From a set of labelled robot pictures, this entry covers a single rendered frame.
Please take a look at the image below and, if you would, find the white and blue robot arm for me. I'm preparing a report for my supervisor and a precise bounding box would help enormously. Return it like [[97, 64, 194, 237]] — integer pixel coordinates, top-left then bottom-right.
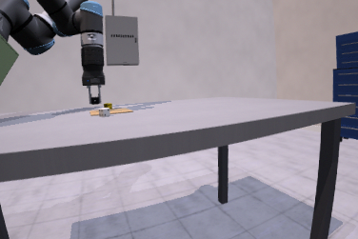
[[0, 0, 103, 55]]

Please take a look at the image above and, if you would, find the peach flat mat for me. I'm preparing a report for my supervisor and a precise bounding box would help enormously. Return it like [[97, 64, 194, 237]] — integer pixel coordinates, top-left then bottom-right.
[[90, 109, 133, 116]]

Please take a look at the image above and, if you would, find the yellow die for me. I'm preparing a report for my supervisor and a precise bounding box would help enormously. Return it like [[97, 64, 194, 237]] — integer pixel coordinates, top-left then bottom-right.
[[104, 103, 112, 110]]

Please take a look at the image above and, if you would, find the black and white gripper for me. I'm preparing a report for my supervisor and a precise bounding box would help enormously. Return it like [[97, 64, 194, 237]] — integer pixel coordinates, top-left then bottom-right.
[[81, 32, 105, 104]]

